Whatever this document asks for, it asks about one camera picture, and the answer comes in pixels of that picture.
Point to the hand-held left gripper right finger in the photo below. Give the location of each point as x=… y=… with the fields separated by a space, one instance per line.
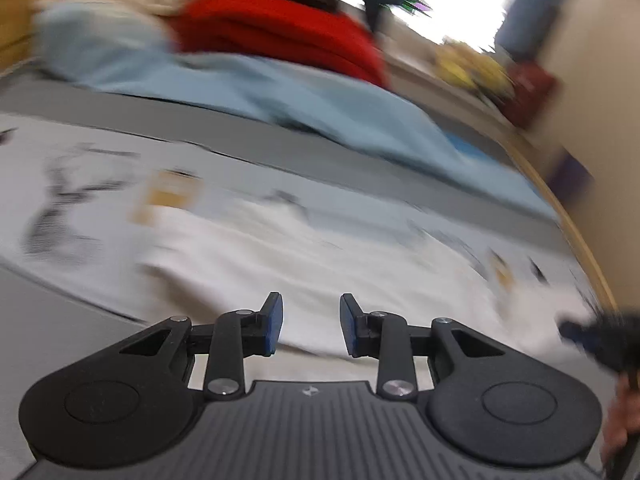
x=349 y=325

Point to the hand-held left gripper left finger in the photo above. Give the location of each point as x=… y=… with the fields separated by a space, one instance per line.
x=273 y=322

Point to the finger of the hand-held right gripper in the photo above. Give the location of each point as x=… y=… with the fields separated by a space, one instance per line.
x=575 y=332

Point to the white small garment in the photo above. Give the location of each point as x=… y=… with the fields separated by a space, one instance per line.
x=310 y=265

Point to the person's right hand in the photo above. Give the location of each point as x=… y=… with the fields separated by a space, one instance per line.
x=620 y=420

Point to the purple box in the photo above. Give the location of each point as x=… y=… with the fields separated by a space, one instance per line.
x=570 y=172

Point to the light blue blanket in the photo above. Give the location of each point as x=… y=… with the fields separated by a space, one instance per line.
x=320 y=105

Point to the printed bed sheet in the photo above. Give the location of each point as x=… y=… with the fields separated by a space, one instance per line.
x=75 y=200

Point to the dark red bag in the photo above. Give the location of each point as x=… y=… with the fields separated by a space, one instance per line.
x=532 y=92

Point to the yellow plush toy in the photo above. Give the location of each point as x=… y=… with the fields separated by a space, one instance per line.
x=467 y=67

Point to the red cloth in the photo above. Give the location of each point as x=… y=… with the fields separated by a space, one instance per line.
x=280 y=35

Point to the blue curtain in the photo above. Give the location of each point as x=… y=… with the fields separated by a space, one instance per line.
x=525 y=10

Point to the wooden bed frame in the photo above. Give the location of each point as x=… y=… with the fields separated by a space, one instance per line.
x=575 y=232

